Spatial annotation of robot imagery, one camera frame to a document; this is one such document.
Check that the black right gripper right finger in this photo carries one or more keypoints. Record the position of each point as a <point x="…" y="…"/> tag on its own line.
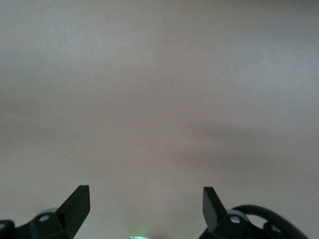
<point x="214" y="216"/>

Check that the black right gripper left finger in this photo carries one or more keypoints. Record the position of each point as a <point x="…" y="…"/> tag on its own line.
<point x="72" y="214"/>

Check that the brown table cover sheet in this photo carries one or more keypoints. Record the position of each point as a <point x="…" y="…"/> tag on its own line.
<point x="159" y="87"/>

